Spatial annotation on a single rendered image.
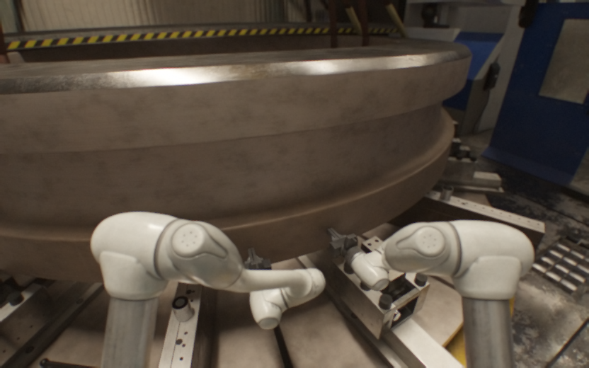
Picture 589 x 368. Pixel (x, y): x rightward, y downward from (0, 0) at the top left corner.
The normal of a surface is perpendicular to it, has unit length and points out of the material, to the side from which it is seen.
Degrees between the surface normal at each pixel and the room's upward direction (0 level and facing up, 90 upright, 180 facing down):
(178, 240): 29
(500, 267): 52
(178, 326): 0
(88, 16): 90
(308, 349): 0
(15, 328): 90
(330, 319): 0
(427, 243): 39
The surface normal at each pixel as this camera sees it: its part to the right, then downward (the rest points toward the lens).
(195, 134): 0.23, 0.47
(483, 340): -0.67, -0.19
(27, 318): 0.97, 0.11
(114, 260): -0.25, -0.03
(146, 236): 0.03, -0.48
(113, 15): 0.48, 0.43
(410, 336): -0.01, -0.87
